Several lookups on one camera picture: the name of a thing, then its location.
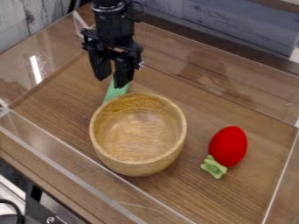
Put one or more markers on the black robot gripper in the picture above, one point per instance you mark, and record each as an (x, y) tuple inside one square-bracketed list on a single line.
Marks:
[(110, 42)]

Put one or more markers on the green rectangular block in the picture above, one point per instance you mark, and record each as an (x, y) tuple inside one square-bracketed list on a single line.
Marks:
[(115, 92)]

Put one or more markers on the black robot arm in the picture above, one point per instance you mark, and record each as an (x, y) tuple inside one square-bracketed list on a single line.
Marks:
[(113, 3)]

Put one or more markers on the brown wooden bowl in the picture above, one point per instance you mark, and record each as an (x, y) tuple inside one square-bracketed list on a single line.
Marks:
[(138, 133)]

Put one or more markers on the red plush strawberry toy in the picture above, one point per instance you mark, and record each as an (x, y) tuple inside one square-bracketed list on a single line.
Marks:
[(228, 149)]

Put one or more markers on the black metal table bracket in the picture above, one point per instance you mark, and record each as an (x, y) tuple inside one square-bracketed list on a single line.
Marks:
[(46, 209)]

